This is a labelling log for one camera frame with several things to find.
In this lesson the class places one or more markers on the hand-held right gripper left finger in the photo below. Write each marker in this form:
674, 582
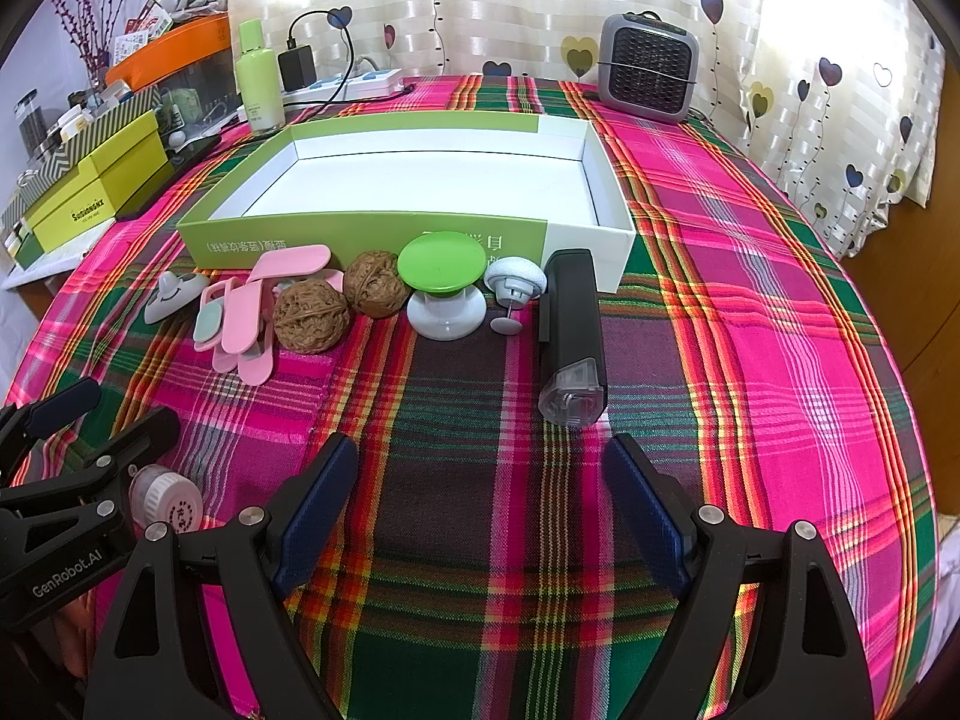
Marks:
322, 499

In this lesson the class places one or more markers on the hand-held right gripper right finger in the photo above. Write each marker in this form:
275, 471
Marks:
645, 510

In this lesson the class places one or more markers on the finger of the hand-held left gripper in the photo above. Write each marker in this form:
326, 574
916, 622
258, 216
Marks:
64, 399
112, 461

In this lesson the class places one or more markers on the white round container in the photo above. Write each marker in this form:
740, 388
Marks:
169, 506

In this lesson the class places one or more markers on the grey panda-shaped holder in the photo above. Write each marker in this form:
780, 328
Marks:
169, 298

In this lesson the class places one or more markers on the pink clip with mint pad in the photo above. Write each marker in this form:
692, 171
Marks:
210, 319

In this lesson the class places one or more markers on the brown walnut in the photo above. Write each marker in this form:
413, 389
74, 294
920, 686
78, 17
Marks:
311, 315
375, 285

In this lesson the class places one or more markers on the black device with clear end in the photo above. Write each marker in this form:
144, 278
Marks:
570, 315

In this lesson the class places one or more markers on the small white knob with pin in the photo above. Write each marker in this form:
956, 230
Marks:
514, 277

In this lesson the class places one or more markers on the green-topped white knob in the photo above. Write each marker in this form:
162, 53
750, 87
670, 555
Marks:
441, 259

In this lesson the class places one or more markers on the green and white cardboard box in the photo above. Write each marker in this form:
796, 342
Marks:
450, 180

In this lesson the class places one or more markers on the plaid tablecloth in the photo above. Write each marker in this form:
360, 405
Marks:
480, 390

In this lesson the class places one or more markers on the yellow-green box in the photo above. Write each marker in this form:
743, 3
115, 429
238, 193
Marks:
97, 195

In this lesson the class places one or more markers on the striped box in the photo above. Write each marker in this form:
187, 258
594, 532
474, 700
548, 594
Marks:
75, 146

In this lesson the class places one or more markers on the black phone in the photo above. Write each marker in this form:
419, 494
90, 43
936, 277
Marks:
176, 169

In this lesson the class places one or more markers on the black jar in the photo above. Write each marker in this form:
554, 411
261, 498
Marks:
30, 124

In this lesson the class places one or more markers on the small white ball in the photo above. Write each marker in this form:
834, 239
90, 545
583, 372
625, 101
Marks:
176, 139

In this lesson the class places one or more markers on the wooden cabinet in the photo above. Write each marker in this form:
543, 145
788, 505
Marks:
907, 315

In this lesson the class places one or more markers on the clear storage bin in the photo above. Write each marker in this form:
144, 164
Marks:
195, 90

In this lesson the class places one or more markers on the purple flower branches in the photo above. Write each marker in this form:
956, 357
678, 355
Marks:
90, 37

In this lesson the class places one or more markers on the light green bottle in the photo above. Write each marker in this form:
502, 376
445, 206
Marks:
261, 90

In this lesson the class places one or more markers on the orange bin lid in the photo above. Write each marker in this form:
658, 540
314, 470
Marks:
172, 45

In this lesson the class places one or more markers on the pile of printed cards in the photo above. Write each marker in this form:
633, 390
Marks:
142, 26

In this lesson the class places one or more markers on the black charger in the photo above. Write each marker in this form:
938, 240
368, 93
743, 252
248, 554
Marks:
298, 67

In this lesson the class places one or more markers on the white and blue power strip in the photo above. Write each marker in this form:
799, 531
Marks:
367, 82

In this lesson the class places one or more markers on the small grey heater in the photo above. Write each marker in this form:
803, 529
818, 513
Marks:
649, 67

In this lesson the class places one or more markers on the heart-print curtain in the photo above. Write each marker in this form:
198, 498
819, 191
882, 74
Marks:
525, 7

